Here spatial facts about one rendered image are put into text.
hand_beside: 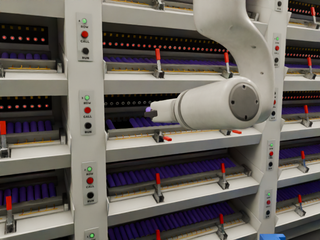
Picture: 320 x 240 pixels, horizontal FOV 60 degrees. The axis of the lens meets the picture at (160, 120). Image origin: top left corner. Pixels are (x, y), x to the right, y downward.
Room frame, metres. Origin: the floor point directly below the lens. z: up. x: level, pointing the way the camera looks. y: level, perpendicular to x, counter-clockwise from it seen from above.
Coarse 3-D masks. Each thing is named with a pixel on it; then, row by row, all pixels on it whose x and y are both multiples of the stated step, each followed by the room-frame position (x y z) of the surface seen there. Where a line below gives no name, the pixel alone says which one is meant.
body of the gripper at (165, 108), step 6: (156, 102) 0.61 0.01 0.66; (162, 102) 0.59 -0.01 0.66; (168, 102) 0.57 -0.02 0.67; (174, 102) 0.57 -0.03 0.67; (156, 108) 0.61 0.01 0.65; (162, 108) 0.58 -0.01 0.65; (168, 108) 0.57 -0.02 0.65; (162, 114) 0.59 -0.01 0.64; (168, 114) 0.57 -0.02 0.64; (174, 114) 0.56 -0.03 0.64; (156, 120) 0.61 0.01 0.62; (162, 120) 0.59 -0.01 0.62; (168, 120) 0.57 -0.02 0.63; (174, 120) 0.56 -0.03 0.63
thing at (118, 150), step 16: (256, 128) 1.06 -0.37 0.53; (112, 144) 0.81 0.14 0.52; (128, 144) 0.82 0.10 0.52; (144, 144) 0.84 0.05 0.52; (160, 144) 0.85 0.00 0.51; (176, 144) 0.88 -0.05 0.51; (192, 144) 0.91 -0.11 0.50; (208, 144) 0.94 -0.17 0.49; (224, 144) 0.97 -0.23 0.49; (240, 144) 1.01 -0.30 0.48; (112, 160) 0.80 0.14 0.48
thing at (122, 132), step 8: (128, 128) 0.87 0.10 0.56; (136, 128) 0.88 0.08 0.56; (144, 128) 0.89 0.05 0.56; (152, 128) 0.89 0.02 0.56; (160, 128) 0.90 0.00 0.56; (168, 128) 0.91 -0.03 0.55; (176, 128) 0.93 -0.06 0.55; (184, 128) 0.94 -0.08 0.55; (112, 136) 0.84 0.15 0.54; (120, 136) 0.85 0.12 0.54
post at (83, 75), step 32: (64, 0) 0.74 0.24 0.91; (96, 0) 0.77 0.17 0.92; (64, 32) 0.76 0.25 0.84; (96, 32) 0.77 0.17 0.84; (96, 64) 0.77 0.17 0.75; (64, 96) 0.82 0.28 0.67; (96, 96) 0.77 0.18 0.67; (96, 128) 0.77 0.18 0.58; (96, 160) 0.77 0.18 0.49; (96, 224) 0.76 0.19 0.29
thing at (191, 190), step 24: (120, 168) 0.96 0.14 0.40; (144, 168) 0.99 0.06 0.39; (168, 168) 1.01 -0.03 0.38; (192, 168) 1.04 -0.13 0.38; (216, 168) 1.07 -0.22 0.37; (240, 168) 1.08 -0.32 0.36; (120, 192) 0.86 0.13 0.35; (144, 192) 0.88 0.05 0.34; (168, 192) 0.91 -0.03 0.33; (192, 192) 0.93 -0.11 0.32; (216, 192) 0.95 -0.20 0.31; (240, 192) 1.01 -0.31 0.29; (120, 216) 0.80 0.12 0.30; (144, 216) 0.84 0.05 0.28
